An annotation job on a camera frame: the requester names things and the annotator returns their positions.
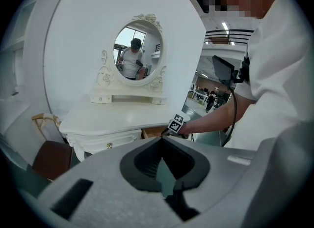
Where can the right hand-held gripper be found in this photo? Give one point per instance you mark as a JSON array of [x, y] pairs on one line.
[[176, 123]]

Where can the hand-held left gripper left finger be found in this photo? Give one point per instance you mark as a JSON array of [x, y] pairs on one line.
[[98, 185]]

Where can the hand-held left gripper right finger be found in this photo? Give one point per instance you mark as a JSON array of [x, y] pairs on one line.
[[220, 173]]

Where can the large white wooden drawer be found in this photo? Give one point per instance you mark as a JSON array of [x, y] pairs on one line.
[[153, 131]]

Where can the person's right forearm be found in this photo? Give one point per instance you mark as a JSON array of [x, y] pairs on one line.
[[216, 119]]

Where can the white side drawer gold knob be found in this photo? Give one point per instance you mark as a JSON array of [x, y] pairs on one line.
[[110, 141]]

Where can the white dressing table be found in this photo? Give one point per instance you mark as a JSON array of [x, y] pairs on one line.
[[110, 119]]

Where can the wooden chair brown seat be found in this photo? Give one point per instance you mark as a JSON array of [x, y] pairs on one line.
[[52, 159]]

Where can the oval white framed mirror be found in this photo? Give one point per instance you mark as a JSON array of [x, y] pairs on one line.
[[147, 50]]

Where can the black metal railing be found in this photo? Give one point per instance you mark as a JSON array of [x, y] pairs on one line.
[[229, 35]]

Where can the person's white shirt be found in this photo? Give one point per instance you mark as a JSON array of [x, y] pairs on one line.
[[277, 74]]

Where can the white bookshelf unit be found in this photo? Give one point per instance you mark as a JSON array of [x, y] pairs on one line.
[[14, 62]]

